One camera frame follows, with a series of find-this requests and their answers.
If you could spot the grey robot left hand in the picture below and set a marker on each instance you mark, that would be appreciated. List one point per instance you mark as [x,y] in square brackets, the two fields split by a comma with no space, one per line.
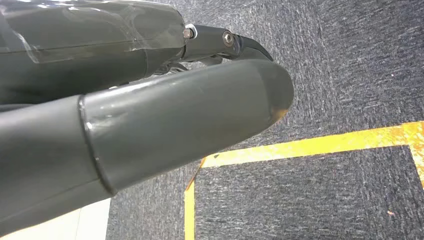
[165,116]

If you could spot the yellow floor tape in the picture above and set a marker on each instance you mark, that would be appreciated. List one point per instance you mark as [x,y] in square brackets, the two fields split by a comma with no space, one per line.
[298,147]

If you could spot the white panel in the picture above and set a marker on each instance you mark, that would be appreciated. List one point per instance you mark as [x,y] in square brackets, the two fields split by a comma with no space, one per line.
[66,228]

